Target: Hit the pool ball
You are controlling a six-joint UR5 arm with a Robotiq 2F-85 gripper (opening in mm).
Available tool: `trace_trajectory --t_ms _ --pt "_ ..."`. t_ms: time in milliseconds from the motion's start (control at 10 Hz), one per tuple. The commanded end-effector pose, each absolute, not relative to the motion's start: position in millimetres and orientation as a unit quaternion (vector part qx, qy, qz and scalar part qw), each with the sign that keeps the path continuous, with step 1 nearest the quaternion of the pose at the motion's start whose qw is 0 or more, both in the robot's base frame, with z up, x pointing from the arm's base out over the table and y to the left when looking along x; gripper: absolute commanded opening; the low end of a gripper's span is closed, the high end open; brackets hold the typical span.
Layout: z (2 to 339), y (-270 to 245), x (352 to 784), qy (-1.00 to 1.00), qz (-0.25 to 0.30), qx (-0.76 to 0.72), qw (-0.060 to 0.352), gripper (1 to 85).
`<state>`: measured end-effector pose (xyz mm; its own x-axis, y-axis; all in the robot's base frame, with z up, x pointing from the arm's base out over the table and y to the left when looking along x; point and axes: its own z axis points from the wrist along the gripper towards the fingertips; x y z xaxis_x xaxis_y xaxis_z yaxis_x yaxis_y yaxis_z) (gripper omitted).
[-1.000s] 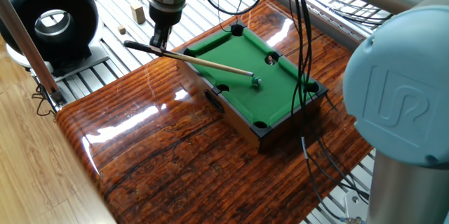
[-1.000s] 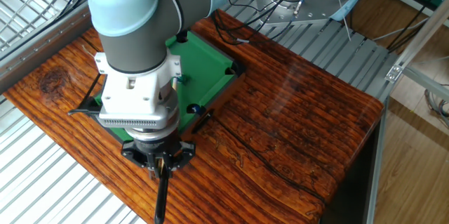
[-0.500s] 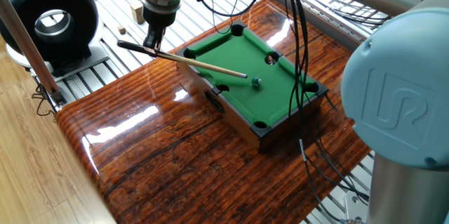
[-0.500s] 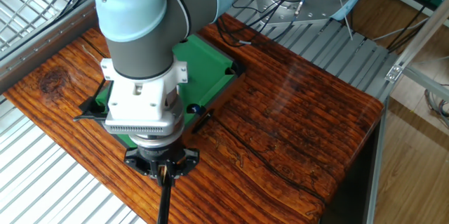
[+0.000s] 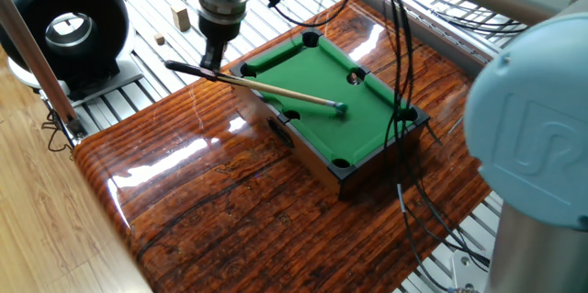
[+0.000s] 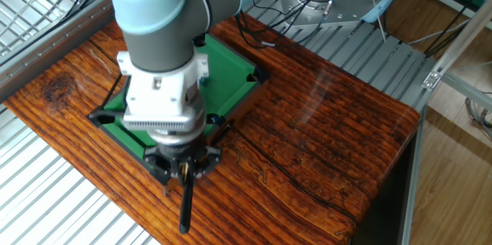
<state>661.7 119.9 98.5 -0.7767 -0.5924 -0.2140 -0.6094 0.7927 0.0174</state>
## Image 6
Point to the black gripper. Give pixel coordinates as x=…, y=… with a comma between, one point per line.
x=178, y=156

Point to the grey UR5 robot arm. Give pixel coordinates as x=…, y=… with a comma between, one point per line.
x=161, y=37

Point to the blue pool ball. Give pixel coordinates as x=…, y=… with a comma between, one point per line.
x=215, y=120

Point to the mini green felt pool table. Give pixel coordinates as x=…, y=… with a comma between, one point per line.
x=230, y=68

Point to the aluminium table leg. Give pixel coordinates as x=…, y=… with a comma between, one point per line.
x=413, y=179

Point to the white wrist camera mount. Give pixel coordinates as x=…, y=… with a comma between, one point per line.
x=157, y=95

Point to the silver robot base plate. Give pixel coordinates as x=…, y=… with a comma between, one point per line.
x=307, y=14

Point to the aluminium frame crossbar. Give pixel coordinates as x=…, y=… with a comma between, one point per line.
x=461, y=87

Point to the aluminium frame post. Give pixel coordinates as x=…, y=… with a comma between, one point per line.
x=457, y=37

